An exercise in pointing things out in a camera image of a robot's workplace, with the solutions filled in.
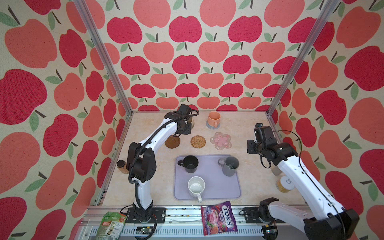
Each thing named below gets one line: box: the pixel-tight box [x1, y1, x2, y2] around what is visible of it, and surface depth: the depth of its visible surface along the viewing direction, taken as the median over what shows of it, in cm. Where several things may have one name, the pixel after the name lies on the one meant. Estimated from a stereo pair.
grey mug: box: [217, 156, 240, 177], surface depth 86 cm
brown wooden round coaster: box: [164, 135, 181, 149], surface depth 104 cm
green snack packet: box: [95, 212, 128, 240], surface depth 72 cm
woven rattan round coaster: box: [190, 135, 206, 149], surface depth 106 cm
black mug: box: [177, 155, 199, 174], surface depth 86 cm
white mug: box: [187, 176, 206, 203], surface depth 79 cm
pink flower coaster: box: [210, 131, 232, 151], surface depth 106 cm
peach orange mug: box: [207, 111, 221, 128], surface depth 107 cm
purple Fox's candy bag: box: [200, 201, 239, 236], surface depth 73 cm
